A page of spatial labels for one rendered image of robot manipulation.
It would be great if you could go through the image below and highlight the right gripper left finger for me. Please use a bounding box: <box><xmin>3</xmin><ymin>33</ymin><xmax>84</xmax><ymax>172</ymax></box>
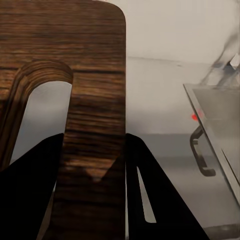
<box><xmin>0</xmin><ymin>133</ymin><xmax>64</xmax><ymax>240</ymax></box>

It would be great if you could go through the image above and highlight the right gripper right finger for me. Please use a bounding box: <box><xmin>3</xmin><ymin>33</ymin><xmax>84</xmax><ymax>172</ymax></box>
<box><xmin>125</xmin><ymin>133</ymin><xmax>210</xmax><ymax>240</ymax></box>

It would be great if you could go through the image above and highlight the cutting board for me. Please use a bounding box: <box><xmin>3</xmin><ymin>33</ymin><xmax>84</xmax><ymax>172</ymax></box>
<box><xmin>0</xmin><ymin>0</ymin><xmax>127</xmax><ymax>240</ymax></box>

